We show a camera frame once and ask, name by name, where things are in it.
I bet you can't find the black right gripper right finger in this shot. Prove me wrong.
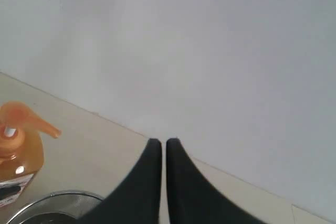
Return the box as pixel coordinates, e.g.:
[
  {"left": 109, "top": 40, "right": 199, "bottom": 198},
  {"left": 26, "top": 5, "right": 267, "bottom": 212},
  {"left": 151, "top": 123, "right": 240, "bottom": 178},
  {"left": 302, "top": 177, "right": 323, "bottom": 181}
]
[{"left": 166, "top": 138, "right": 263, "bottom": 224}]

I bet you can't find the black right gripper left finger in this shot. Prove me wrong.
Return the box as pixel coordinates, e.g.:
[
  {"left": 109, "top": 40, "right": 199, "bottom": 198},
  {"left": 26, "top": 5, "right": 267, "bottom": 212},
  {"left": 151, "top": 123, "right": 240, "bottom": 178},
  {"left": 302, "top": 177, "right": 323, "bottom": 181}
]
[{"left": 76, "top": 138, "right": 162, "bottom": 224}]

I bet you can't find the orange dish soap pump bottle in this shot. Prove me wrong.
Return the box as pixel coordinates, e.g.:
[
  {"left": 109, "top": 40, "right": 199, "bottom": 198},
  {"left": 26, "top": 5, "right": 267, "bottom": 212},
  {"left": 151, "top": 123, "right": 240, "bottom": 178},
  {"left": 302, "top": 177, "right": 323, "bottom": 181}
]
[{"left": 1, "top": 101, "right": 61, "bottom": 207}]

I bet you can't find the steel mesh strainer basket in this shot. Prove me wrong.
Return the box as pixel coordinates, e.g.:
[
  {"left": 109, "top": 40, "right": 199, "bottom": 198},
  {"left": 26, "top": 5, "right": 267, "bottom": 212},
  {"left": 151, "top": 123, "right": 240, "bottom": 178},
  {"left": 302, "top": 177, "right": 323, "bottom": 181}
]
[{"left": 6, "top": 190, "right": 104, "bottom": 223}]

